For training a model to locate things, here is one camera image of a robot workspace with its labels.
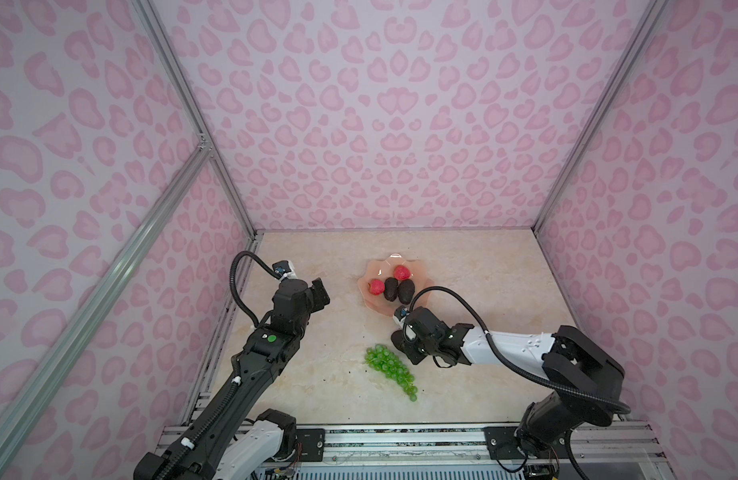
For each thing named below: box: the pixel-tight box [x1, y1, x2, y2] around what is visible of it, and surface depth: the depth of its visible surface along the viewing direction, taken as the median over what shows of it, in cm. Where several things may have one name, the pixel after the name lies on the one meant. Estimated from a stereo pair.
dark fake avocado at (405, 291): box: [397, 278, 415, 305], surface depth 100 cm
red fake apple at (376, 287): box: [368, 278, 385, 296], surface depth 99 cm
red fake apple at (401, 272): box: [393, 264, 411, 281], surface depth 102 cm
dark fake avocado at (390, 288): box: [384, 277, 399, 302], surface depth 100 cm
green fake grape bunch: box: [364, 344, 418, 402], surface depth 84 cm
